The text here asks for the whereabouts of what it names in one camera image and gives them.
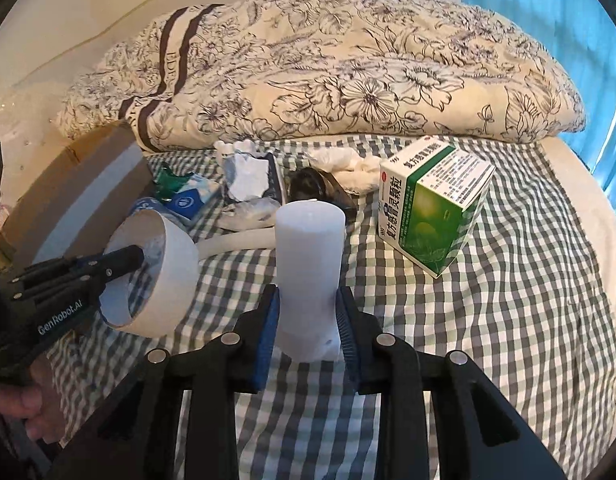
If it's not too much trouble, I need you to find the white tape roll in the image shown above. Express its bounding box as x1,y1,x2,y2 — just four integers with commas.
97,209,277,339

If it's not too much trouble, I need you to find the green foil wrapper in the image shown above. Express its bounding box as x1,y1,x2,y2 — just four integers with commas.
154,162,194,202

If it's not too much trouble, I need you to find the blue white small packet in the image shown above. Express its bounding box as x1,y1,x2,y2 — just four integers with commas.
129,174,220,229

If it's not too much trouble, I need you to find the clear plastic wrapper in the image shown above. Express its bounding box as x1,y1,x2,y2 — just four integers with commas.
217,197,281,232

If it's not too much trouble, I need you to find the white paper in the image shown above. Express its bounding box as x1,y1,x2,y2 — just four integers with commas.
213,140,286,205

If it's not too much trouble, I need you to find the white cylindrical bottle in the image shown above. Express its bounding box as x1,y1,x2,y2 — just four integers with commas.
275,200,346,363

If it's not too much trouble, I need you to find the green white medicine box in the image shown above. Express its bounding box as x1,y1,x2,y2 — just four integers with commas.
377,136,494,278

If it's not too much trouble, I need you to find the black hair clip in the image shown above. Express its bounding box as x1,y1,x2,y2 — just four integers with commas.
287,167,358,222

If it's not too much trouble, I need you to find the white tissue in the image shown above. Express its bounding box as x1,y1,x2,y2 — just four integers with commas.
307,148,381,196

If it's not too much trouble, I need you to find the person's left hand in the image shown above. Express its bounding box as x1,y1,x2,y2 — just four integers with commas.
0,356,65,444

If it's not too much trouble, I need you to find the brown cardboard box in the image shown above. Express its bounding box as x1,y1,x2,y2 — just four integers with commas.
0,122,153,268

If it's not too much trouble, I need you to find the floral folded duvet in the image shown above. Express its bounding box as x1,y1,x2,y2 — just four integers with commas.
56,0,585,153

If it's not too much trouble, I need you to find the blue curtain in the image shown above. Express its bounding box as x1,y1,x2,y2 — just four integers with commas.
463,0,616,212

